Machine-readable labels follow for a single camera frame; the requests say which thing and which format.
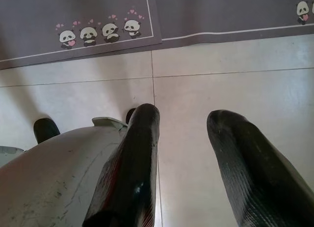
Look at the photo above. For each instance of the black robot left foot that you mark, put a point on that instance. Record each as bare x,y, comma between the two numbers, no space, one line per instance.
45,131

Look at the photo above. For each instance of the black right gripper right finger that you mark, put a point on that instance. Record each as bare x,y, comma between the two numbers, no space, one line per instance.
257,178

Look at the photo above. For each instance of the black robot right foot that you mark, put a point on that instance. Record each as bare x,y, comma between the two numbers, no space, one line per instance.
130,115

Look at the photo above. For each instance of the grey panda floor mat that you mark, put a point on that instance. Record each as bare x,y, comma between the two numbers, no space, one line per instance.
220,10
73,15

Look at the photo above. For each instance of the silver robot left leg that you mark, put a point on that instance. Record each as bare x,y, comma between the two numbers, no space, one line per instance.
9,154

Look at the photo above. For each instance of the black robot foot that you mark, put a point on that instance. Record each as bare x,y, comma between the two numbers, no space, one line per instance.
130,115
45,131

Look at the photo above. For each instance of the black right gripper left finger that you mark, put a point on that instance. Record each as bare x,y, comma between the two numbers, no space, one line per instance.
137,163

